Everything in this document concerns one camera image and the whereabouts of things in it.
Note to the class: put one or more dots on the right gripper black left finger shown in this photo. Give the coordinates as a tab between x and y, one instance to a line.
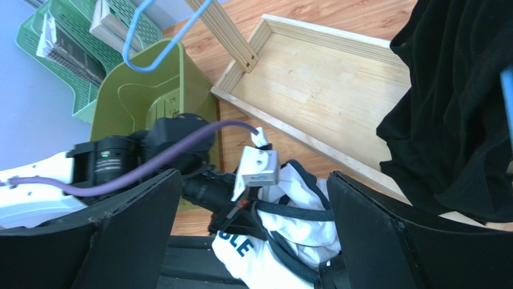
117	243

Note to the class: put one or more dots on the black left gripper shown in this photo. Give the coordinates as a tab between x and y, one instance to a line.
212	190

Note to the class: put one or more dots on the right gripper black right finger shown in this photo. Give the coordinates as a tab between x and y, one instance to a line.
389	244

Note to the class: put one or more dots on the white tank top navy trim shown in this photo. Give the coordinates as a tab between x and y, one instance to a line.
300	231

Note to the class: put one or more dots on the black garment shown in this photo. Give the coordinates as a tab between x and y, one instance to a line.
448	136

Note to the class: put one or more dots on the light blue wire hanger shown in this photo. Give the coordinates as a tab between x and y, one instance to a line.
507	88
147	40

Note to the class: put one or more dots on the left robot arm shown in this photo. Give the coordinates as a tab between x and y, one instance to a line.
68	181

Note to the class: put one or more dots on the olive green plastic basket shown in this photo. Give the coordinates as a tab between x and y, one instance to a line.
167	102

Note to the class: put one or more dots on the wooden clothes rack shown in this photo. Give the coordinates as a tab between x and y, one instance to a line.
328	89

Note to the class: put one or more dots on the mint green file organizer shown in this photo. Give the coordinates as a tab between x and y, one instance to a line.
76	18

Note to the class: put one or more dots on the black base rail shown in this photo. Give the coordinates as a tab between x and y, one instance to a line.
191	263

